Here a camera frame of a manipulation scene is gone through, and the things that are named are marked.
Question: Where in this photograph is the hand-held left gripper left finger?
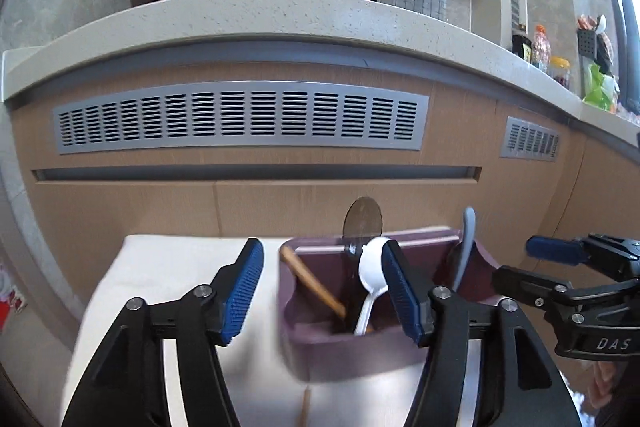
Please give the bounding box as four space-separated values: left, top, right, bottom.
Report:
61 238 265 427

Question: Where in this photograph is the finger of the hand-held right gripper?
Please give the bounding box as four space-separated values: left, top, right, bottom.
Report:
525 234 596 266
492 265 576 314

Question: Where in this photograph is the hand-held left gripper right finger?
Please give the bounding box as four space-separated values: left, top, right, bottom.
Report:
381 239 583 427

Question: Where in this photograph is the white plastic spoon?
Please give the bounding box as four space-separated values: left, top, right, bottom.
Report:
352 236 391 337

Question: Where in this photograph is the blue-grey plastic spoon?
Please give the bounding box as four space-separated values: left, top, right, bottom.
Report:
452 207 477 292

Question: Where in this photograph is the wooden spoon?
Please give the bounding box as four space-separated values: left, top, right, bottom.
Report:
280 249 349 319

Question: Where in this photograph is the metal spoon black handle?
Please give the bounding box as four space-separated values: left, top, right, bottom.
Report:
343 197 385 259

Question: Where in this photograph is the purple plastic utensil holder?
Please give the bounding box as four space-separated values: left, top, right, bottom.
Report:
278 229 499 384

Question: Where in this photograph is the person's right hand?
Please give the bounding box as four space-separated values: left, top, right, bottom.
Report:
586 362 627 424

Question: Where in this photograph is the white table cloth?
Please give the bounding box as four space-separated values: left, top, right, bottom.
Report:
62 234 501 427

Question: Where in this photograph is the wooden kitchen cabinet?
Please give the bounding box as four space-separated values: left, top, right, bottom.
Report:
10 57 640 323

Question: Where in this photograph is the small grey vent grille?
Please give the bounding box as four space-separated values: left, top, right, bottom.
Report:
499 116 562 164

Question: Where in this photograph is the wooden chopstick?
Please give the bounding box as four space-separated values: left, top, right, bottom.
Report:
298 385 314 427

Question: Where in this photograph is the green plastic bag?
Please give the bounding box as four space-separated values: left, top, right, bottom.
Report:
582 64 621 112

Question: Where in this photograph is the large grey vent grille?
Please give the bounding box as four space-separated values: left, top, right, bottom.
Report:
52 81 431 156

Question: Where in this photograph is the jar with yellow lid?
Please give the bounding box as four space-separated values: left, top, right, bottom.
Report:
547 56 572 92

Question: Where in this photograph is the clear bottle orange cap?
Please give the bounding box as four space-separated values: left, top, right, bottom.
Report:
530 25 552 74

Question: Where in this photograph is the dark sauce bottle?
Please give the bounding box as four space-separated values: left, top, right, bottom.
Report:
510 24 534 64

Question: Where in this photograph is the pile of cloths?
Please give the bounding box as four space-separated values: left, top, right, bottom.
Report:
0 257 29 314

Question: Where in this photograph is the bright window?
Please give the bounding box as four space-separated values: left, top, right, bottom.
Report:
590 0 640 110

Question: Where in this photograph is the white kitchen countertop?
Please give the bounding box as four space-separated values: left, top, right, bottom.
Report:
0 0 640 144

